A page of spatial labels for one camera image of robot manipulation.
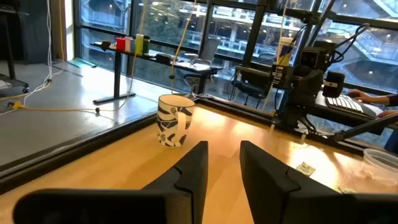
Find laptop keyboard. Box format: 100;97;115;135
324;94;384;119

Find black desk leg beam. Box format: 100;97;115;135
330;112;398;143

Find person's hand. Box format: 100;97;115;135
347;89;374;103
376;109;398;119

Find person's forearm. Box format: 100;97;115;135
371;95;398;107

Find person's leg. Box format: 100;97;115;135
384;129;398;154

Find yellow-green bottle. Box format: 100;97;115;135
135;33;144;56

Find white cable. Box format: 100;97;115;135
0;0;53;118

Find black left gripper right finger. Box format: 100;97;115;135
239;140;398;224

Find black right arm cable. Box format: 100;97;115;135
329;23;371;65

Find yellow cable with black ball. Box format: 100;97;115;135
7;0;149;114
169;0;198;95

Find black office chair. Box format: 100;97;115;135
230;64;281;108

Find grey office chair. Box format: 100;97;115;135
182;37;221;94

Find clear plastic container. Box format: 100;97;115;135
360;148;398;187

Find white papers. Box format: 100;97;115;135
177;60;212;72

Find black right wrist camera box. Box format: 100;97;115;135
299;45;321;70

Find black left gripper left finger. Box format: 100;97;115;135
12;140;209;224

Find black standing desk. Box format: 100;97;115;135
90;41;223;105

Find black rolling cart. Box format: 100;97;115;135
0;6;30;94

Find green white sweetener packet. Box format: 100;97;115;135
295;161;317;177

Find dark green bottle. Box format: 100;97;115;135
142;35;151;55

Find white mug with dark pattern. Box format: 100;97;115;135
156;94;196;148

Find black window frame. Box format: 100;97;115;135
73;0;398;94

